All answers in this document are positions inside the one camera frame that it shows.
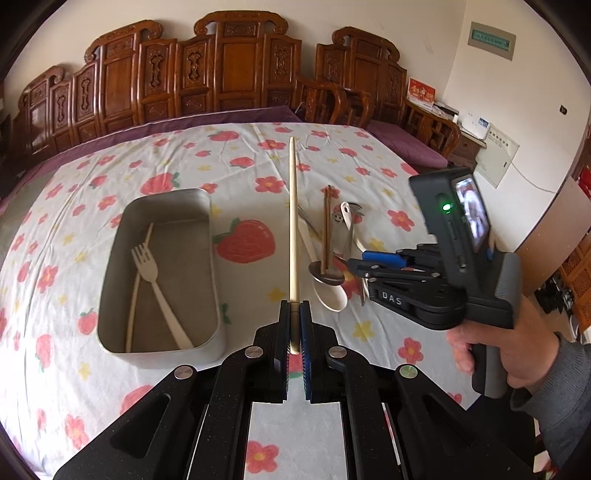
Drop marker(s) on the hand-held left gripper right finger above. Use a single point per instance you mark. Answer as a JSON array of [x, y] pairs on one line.
[[305, 341]]

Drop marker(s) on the wooden side table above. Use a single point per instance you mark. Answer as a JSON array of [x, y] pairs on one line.
[[438, 127]]

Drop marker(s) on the rectangular metal tray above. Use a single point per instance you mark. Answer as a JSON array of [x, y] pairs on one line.
[[194, 258]]

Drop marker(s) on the large metal spoon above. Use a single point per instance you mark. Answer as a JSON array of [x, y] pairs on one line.
[[340, 240]]

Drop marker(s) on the carved wooden sofa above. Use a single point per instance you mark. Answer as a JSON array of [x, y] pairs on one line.
[[207, 69]]

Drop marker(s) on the white spoon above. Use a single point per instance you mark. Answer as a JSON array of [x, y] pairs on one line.
[[347, 217]]

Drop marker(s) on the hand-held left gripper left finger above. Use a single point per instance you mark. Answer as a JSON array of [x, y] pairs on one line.
[[285, 341]]

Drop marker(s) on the red box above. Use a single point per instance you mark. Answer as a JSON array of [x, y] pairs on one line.
[[421, 91]]

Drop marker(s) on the light wooden lattice cabinet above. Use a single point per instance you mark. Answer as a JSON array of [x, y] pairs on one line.
[[581, 277]]

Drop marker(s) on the cream plastic fork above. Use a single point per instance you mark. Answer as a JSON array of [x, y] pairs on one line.
[[148, 272]]

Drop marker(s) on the cream chopstick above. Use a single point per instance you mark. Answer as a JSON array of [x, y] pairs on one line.
[[134, 304]]

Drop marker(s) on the grey-green wall panel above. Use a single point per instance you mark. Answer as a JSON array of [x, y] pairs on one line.
[[491, 40]]

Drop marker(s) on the person's right forearm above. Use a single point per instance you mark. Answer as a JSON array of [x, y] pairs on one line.
[[563, 397]]

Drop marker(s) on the long light wooden chopstick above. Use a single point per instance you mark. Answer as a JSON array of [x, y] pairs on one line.
[[292, 221]]

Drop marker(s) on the white electrical panel door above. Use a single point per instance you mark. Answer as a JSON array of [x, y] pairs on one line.
[[497, 154]]

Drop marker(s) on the purple seat cushion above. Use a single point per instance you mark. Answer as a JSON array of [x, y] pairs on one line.
[[406, 143]]

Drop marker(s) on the floral strawberry print cloth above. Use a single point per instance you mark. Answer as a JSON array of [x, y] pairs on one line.
[[240, 161]]

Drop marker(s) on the red bag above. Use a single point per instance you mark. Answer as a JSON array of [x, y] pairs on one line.
[[585, 182]]

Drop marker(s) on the white router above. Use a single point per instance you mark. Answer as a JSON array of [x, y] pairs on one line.
[[475, 125]]

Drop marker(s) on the person's right hand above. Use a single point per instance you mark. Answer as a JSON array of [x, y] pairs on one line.
[[531, 350]]

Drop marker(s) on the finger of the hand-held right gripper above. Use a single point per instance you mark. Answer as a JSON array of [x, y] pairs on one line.
[[369, 268], [383, 257]]

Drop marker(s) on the small metal spoon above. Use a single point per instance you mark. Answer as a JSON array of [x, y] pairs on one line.
[[328, 275]]

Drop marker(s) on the cream plastic spoon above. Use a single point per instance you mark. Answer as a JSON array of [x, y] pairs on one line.
[[330, 297]]

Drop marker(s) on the dark brown wooden chopstick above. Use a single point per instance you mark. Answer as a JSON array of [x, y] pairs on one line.
[[324, 230], [329, 217]]

